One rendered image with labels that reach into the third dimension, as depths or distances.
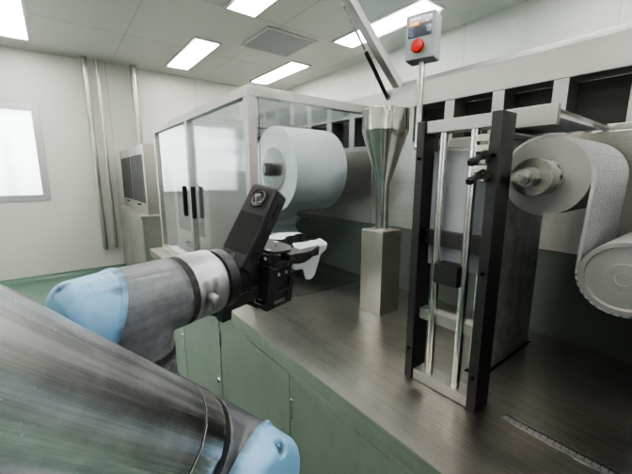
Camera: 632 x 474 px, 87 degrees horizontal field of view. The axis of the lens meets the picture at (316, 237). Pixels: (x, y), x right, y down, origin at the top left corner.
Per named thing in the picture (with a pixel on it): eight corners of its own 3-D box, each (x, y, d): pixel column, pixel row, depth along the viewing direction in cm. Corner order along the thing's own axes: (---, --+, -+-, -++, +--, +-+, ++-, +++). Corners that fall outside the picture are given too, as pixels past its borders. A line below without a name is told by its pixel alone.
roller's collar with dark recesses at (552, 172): (509, 195, 61) (513, 158, 59) (523, 194, 64) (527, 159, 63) (549, 197, 56) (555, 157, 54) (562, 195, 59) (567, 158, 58)
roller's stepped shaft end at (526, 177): (504, 186, 55) (506, 167, 55) (519, 186, 59) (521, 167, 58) (525, 187, 53) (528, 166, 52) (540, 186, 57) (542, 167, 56)
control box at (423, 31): (402, 59, 80) (403, 13, 78) (411, 67, 85) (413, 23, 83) (431, 54, 76) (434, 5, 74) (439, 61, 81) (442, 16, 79)
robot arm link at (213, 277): (159, 247, 37) (206, 269, 33) (195, 242, 41) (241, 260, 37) (160, 308, 39) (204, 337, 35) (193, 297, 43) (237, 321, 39)
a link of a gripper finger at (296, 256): (303, 250, 52) (258, 259, 46) (304, 239, 52) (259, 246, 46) (324, 260, 49) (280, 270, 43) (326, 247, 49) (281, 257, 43)
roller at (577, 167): (500, 212, 68) (507, 140, 65) (546, 205, 83) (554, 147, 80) (586, 218, 57) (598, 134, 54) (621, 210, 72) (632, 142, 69)
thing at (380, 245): (348, 307, 113) (352, 131, 102) (376, 297, 121) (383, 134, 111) (380, 321, 102) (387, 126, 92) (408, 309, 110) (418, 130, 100)
